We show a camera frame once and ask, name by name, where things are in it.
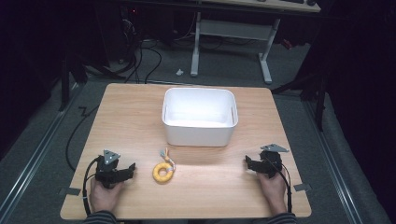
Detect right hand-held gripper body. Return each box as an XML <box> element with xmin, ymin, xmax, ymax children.
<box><xmin>259</xmin><ymin>143</ymin><xmax>290</xmax><ymax>179</ymax></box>

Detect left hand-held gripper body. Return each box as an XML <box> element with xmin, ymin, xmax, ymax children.
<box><xmin>94</xmin><ymin>149</ymin><xmax>126</xmax><ymax>189</ymax></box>

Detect person's left hand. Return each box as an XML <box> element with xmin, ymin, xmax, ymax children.
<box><xmin>89</xmin><ymin>178</ymin><xmax>125</xmax><ymax>215</ymax></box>

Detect person's right hand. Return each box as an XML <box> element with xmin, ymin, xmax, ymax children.
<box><xmin>256</xmin><ymin>169</ymin><xmax>289</xmax><ymax>217</ymax></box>

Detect grey tape piece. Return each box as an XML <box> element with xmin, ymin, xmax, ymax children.
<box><xmin>292</xmin><ymin>182</ymin><xmax>313</xmax><ymax>192</ymax></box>
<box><xmin>58</xmin><ymin>187</ymin><xmax>82</xmax><ymax>197</ymax></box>

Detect white plastic bin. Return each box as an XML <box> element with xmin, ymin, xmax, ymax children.
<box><xmin>161</xmin><ymin>87</ymin><xmax>240</xmax><ymax>148</ymax></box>

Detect black stand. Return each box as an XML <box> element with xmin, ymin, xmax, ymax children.
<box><xmin>57</xmin><ymin>50</ymin><xmax>90</xmax><ymax>113</ymax></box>
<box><xmin>270</xmin><ymin>69</ymin><xmax>330</xmax><ymax>133</ymax></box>

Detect white-legged desk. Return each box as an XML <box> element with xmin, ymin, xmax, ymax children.
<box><xmin>190</xmin><ymin>0</ymin><xmax>322</xmax><ymax>85</ymax></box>

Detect left hand-held gripper black cable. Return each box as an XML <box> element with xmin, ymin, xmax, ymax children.
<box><xmin>81</xmin><ymin>156</ymin><xmax>103</xmax><ymax>217</ymax></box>

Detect hand-held gripper black cable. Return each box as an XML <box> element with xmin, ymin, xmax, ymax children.
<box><xmin>270</xmin><ymin>161</ymin><xmax>293</xmax><ymax>215</ymax></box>
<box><xmin>81</xmin><ymin>156</ymin><xmax>103</xmax><ymax>217</ymax></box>

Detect yellow ring toy with rope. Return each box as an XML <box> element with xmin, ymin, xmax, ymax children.
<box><xmin>151</xmin><ymin>147</ymin><xmax>177</xmax><ymax>184</ymax></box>

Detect right hand-held gripper black cable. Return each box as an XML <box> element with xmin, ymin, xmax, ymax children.
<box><xmin>270</xmin><ymin>161</ymin><xmax>293</xmax><ymax>215</ymax></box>

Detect black floor cable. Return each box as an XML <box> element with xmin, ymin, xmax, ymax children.
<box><xmin>64</xmin><ymin>105</ymin><xmax>101</xmax><ymax>173</ymax></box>

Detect metal floor rail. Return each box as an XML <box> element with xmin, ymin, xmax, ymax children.
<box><xmin>302</xmin><ymin>98</ymin><xmax>364</xmax><ymax>224</ymax></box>
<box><xmin>0</xmin><ymin>83</ymin><xmax>86</xmax><ymax>220</ymax></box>

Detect bundle of black cables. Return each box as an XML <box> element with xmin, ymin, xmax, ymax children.
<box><xmin>116</xmin><ymin>17</ymin><xmax>163</xmax><ymax>85</ymax></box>

